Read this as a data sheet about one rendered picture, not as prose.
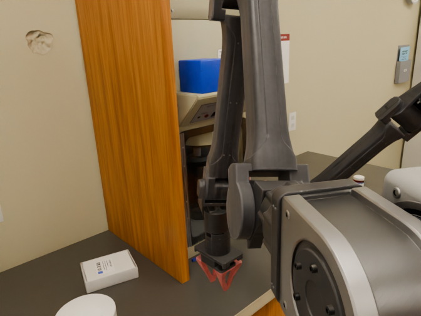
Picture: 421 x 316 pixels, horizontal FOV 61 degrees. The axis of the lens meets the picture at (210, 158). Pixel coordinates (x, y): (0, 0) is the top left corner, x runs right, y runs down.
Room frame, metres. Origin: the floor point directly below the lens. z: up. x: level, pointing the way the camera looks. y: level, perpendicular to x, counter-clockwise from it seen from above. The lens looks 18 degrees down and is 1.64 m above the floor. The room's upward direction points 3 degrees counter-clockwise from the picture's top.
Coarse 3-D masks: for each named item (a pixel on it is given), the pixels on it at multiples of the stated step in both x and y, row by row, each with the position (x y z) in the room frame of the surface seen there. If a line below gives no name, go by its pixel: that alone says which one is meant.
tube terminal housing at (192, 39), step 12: (180, 24) 1.08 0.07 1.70; (192, 24) 1.11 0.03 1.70; (204, 24) 1.14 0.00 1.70; (216, 24) 1.17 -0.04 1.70; (180, 36) 1.08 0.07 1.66; (192, 36) 1.11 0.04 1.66; (204, 36) 1.14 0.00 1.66; (216, 36) 1.17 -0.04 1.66; (180, 48) 1.07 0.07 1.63; (192, 48) 1.10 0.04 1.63; (204, 48) 1.14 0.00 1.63; (216, 48) 1.17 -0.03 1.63; (204, 240) 1.11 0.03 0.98; (192, 252) 1.07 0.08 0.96
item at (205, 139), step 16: (208, 128) 1.12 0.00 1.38; (192, 144) 1.07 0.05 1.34; (208, 144) 1.12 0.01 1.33; (240, 144) 1.22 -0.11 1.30; (192, 160) 1.07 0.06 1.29; (240, 160) 1.22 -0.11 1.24; (192, 176) 1.07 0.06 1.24; (192, 192) 1.07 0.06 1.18; (192, 208) 1.06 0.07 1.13; (192, 224) 1.06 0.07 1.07; (192, 240) 1.06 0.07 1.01
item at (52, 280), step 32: (320, 160) 2.04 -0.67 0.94; (64, 256) 1.11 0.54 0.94; (96, 256) 1.10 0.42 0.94; (192, 256) 1.07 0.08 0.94; (256, 256) 1.05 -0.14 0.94; (0, 288) 0.94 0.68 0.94; (32, 288) 0.94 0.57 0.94; (64, 288) 0.93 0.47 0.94; (128, 288) 0.91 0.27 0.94; (160, 288) 0.91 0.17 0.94; (192, 288) 0.90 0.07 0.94; (256, 288) 0.89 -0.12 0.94
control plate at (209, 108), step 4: (208, 104) 1.02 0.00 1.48; (212, 104) 1.03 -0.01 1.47; (200, 108) 1.01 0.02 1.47; (204, 108) 1.02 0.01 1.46; (208, 108) 1.04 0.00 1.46; (212, 108) 1.05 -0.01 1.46; (200, 112) 1.03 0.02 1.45; (204, 112) 1.04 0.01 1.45; (208, 112) 1.06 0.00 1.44; (212, 112) 1.07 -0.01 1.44; (196, 116) 1.03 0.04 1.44; (200, 116) 1.05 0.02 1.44; (208, 116) 1.08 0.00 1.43; (192, 120) 1.04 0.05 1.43; (196, 120) 1.05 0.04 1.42; (200, 120) 1.07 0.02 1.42
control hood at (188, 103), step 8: (184, 96) 1.00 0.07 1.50; (192, 96) 0.97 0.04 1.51; (200, 96) 0.97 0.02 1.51; (208, 96) 0.99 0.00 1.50; (216, 96) 1.01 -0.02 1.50; (184, 104) 1.00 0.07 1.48; (192, 104) 0.98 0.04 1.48; (200, 104) 0.99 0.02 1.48; (184, 112) 1.01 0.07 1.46; (192, 112) 1.00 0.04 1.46; (184, 120) 1.01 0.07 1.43
